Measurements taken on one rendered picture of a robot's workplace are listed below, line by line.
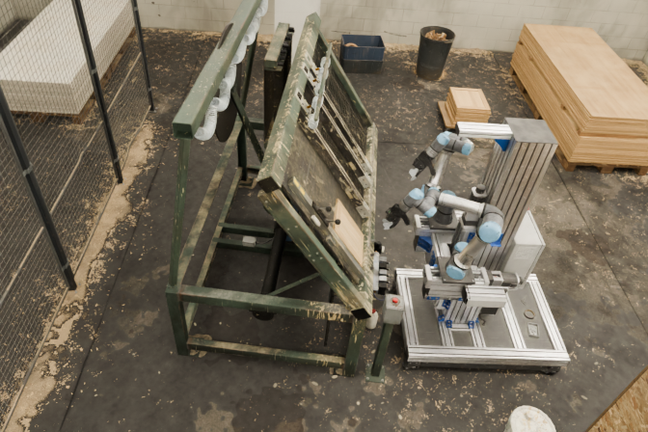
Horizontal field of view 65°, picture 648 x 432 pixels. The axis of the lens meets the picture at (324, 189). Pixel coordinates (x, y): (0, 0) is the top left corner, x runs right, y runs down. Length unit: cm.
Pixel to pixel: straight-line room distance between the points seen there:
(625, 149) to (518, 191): 362
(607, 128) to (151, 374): 528
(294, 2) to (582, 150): 393
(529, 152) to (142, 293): 328
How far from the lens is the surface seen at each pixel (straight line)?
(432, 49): 765
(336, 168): 370
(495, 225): 308
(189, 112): 271
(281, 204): 283
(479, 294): 365
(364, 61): 767
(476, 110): 664
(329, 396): 412
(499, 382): 450
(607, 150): 681
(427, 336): 427
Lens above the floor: 367
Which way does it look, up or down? 41 degrees down
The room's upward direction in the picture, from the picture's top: 6 degrees clockwise
